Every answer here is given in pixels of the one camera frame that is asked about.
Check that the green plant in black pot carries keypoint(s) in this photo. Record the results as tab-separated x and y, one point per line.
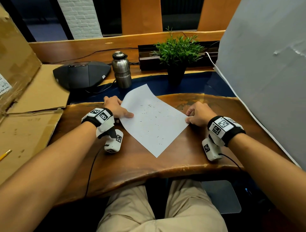
177	51

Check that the brown cardboard box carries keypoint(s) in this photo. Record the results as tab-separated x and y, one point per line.
21	90

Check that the yellow pencil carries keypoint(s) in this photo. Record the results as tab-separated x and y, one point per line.
4	155

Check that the stainless steel water bottle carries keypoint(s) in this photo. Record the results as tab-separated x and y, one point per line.
121	70

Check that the person's left hand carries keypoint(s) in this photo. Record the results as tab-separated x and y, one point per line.
114	106

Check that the person's right hand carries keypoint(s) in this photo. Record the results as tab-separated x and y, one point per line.
202	114

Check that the white label sticker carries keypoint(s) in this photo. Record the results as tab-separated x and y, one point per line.
3	85

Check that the large grey board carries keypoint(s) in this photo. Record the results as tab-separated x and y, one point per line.
267	71

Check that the person's beige trousers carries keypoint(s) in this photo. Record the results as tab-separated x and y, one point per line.
186	210

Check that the wooden desk divider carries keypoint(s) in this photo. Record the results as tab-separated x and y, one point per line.
83	49

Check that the grey floor pad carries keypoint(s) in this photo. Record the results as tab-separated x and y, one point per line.
222	197

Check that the wooden panel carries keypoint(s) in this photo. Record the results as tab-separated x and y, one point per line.
141	16
215	14

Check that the white paper sheet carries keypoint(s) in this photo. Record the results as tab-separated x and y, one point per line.
154	119

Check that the person's left forearm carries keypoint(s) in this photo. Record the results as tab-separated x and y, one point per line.
43	176

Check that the person's right forearm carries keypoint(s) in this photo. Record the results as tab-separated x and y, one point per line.
272	172

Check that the person's left thumb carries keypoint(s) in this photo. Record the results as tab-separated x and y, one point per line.
126	115

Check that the black conference speakerphone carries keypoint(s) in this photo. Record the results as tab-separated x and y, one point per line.
81	74

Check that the person's right thumb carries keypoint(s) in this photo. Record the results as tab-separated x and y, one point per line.
189	120

